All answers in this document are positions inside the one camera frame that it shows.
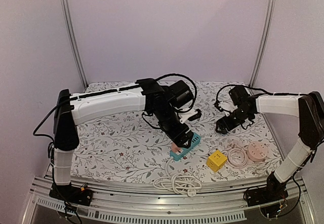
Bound pink plug adapter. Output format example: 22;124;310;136
171;143;181;154

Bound left aluminium frame post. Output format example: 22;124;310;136
60;0;88;88

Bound teal power strip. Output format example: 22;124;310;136
170;133;201;161

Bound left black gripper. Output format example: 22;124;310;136
153;106;194;149

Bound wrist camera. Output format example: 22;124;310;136
179;108;201;124
214;100;232;113

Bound aluminium front rail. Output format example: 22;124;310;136
21;175;317;224

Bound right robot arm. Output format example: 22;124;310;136
214;84;323;202

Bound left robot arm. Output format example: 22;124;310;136
32;76;201;201

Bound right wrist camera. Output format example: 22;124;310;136
214;100;232;113

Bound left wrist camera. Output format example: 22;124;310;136
179;108;201;124

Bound aluminium frame post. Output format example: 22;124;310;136
249;0;276;87
60;0;88;88

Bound pink coiled cable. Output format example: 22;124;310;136
225;139;250;168

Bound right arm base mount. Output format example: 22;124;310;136
243;183;289;207

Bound white power strip cable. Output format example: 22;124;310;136
152;157;203;197

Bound floral table mat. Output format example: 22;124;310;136
70;82;282;183

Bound yellow cube socket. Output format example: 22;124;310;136
206;150;228;172

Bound right aluminium frame post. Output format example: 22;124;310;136
249;0;276;87

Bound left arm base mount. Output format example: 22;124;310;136
49;183;94;206

